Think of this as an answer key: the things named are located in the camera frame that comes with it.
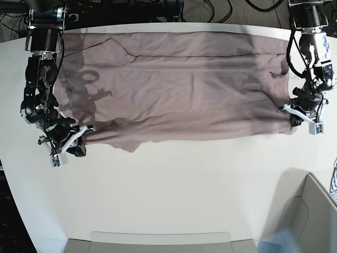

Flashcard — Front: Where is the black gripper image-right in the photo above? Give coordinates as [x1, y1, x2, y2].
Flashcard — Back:
[290, 87, 323, 127]

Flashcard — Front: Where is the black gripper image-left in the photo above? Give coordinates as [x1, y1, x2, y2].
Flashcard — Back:
[44, 117, 86, 157]

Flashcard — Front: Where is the mauve pink T-shirt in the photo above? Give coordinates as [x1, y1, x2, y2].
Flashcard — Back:
[54, 32, 294, 152]

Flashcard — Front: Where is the blue striped cloth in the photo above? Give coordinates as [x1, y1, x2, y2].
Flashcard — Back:
[330, 160, 337, 203]

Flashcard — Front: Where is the grey cardboard box right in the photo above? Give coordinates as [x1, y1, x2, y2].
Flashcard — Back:
[276, 174, 336, 252]

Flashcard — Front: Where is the grey bin bottom edge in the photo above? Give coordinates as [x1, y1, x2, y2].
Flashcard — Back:
[64, 231, 257, 252]

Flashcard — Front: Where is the blue translucent sheet corner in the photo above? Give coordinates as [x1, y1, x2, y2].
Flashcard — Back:
[257, 229, 301, 253]

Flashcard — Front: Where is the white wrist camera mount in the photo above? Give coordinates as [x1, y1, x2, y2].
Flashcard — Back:
[277, 104, 324, 135]

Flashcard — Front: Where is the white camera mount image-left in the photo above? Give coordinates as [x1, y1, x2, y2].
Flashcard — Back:
[38, 125, 95, 168]

